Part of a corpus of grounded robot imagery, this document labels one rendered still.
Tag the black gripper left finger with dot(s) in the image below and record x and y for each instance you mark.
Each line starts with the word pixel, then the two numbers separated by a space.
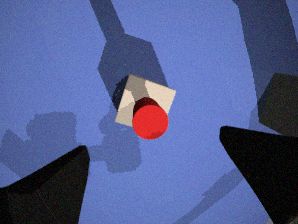
pixel 52 195

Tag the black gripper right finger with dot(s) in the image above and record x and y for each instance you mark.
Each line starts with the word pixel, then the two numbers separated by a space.
pixel 269 164

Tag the brown square block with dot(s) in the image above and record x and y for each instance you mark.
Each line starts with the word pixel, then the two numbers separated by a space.
pixel 137 87

